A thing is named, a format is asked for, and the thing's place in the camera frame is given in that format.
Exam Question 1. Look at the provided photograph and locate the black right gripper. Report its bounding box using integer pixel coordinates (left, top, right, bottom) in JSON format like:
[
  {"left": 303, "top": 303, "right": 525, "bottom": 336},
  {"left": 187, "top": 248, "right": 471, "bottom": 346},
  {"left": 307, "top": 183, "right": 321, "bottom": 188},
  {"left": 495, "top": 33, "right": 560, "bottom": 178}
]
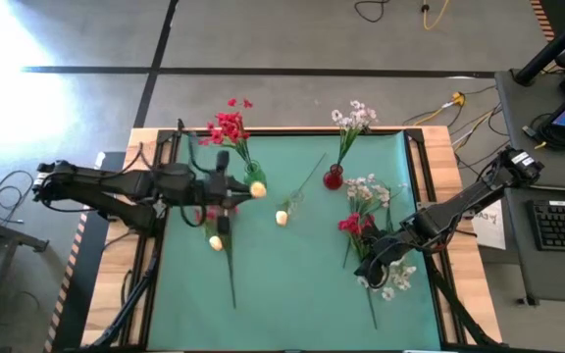
[{"left": 353, "top": 228, "right": 412, "bottom": 291}]

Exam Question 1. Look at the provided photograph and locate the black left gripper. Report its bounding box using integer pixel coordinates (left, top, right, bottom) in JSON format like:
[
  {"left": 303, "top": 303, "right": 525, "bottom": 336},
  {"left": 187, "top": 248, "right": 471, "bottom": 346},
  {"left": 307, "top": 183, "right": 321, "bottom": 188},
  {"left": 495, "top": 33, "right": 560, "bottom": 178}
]
[{"left": 191, "top": 149, "right": 254, "bottom": 235}]

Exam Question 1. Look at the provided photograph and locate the white artificial flower bunch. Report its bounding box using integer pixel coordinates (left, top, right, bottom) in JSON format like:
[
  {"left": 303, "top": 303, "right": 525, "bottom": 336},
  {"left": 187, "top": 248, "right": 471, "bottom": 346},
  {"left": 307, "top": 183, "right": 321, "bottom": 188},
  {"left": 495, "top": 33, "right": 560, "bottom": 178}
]
[
  {"left": 344, "top": 173, "right": 410, "bottom": 234},
  {"left": 330, "top": 99, "right": 379, "bottom": 171},
  {"left": 355, "top": 257, "right": 417, "bottom": 303}
]

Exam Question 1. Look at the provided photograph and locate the red artificial flower bunch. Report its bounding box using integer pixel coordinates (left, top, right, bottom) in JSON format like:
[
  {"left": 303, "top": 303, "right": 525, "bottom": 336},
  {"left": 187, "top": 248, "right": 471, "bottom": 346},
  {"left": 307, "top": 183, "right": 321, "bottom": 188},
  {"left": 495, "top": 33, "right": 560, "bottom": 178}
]
[
  {"left": 336, "top": 211, "right": 380, "bottom": 330},
  {"left": 194, "top": 205, "right": 238, "bottom": 310},
  {"left": 197, "top": 97, "right": 257, "bottom": 171}
]

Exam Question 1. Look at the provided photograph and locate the green glass vase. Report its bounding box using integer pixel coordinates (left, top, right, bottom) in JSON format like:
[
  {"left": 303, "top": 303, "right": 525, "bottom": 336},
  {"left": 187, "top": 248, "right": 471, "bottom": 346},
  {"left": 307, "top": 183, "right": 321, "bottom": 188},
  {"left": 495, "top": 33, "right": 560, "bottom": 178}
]
[{"left": 242, "top": 160, "right": 268, "bottom": 190}]

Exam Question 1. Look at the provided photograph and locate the clear glass vase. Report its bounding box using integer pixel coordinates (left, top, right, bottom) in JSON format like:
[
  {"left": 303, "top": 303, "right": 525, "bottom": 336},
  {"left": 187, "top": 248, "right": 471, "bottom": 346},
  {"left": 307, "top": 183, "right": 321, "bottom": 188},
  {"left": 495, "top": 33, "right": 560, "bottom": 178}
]
[{"left": 285, "top": 188, "right": 307, "bottom": 211}]

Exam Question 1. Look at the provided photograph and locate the red glass vase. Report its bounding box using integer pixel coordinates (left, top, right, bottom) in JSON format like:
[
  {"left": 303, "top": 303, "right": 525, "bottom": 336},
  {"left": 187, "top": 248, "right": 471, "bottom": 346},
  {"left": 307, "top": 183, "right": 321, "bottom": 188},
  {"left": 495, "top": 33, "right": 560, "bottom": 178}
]
[{"left": 323, "top": 164, "right": 345, "bottom": 191}]

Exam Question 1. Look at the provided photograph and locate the green table mat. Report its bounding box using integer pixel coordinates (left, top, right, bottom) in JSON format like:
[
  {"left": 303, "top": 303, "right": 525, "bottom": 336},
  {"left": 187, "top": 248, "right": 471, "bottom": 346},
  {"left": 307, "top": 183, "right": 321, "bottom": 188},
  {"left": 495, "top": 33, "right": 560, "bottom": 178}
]
[{"left": 147, "top": 131, "right": 443, "bottom": 352}]

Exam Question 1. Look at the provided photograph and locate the white paper sheet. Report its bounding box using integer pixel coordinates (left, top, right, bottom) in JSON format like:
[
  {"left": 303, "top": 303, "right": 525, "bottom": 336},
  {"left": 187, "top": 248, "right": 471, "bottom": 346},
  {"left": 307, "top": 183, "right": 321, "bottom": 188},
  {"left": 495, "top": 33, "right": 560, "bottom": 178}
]
[{"left": 471, "top": 198, "right": 508, "bottom": 251}]

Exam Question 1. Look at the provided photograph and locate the grey keyboard shelf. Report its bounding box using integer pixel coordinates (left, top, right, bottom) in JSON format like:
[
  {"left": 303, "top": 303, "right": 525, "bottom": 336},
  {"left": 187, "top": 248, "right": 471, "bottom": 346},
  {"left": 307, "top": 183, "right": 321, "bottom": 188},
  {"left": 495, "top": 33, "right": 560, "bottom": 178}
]
[{"left": 505, "top": 185, "right": 565, "bottom": 306}]

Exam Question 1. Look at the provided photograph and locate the black floor mat striped edge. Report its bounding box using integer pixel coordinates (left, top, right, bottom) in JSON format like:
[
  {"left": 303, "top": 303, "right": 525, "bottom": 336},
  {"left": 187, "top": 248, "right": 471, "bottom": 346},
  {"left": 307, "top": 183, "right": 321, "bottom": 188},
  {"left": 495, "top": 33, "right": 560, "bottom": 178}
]
[{"left": 44, "top": 150, "right": 127, "bottom": 353}]

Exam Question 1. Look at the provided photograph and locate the grey computer desk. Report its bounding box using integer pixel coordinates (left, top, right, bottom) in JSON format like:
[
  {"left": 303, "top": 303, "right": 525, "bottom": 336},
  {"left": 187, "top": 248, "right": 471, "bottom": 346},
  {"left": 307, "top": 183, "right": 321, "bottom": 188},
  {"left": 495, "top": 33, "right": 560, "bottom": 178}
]
[{"left": 495, "top": 68, "right": 565, "bottom": 193}]

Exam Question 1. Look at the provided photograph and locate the black monitor pole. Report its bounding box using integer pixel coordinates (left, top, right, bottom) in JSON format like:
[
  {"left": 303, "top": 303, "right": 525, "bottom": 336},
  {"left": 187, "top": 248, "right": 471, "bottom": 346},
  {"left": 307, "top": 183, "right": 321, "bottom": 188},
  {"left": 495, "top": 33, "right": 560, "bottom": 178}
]
[{"left": 512, "top": 2, "right": 565, "bottom": 87}]

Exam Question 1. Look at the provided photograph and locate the striped hazard tape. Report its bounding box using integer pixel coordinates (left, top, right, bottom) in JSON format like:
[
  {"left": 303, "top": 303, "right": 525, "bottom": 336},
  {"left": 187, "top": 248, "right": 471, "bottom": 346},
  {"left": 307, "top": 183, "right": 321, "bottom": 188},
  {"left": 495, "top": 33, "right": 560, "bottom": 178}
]
[{"left": 530, "top": 0, "right": 557, "bottom": 42}]

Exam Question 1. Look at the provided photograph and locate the dark left gripper cable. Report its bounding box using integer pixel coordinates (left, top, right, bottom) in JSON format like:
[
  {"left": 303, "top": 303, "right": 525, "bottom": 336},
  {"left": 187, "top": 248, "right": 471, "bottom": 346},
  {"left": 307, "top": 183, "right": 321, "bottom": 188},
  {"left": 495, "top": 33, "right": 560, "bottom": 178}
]
[{"left": 179, "top": 131, "right": 215, "bottom": 229}]

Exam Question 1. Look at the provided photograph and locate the black diagonal frame strut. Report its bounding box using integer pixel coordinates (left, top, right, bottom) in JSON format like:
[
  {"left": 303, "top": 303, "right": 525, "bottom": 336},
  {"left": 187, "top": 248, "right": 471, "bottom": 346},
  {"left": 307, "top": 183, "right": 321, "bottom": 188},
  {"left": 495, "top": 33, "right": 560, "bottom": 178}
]
[
  {"left": 422, "top": 254, "right": 502, "bottom": 348},
  {"left": 85, "top": 254, "right": 161, "bottom": 350}
]

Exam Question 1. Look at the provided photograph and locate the yellow plug with cable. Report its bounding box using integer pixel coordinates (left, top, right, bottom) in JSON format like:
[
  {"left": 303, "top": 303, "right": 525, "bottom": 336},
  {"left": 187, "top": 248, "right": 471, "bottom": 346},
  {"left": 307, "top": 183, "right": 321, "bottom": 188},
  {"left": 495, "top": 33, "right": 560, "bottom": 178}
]
[{"left": 412, "top": 91, "right": 467, "bottom": 126}]

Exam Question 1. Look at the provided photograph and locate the black looped floor cable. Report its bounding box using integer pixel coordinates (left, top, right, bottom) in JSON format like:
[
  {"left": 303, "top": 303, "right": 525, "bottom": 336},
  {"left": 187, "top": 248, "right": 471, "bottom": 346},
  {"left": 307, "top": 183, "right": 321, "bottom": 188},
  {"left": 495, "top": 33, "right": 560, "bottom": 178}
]
[{"left": 0, "top": 170, "right": 35, "bottom": 226}]

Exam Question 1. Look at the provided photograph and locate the yellow floor cable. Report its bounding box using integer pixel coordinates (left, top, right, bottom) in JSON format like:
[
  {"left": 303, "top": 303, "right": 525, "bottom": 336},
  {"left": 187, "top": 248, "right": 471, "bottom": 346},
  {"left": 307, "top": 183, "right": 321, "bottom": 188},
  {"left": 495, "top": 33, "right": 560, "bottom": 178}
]
[{"left": 422, "top": 0, "right": 453, "bottom": 31}]

